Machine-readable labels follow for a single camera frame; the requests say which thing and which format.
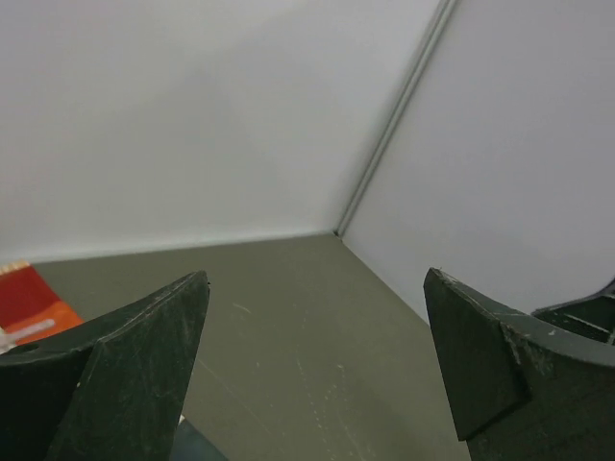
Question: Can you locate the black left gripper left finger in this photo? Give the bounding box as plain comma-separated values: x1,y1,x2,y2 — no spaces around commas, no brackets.
1,271,209,460

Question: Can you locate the patchwork orange red placemat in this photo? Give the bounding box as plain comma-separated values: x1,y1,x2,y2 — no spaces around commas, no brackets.
0,260,84,353

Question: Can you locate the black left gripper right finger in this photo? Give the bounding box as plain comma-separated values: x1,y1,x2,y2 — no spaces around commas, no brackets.
424,268,614,460

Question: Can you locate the phone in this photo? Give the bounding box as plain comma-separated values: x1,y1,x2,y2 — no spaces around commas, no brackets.
169,415,228,461

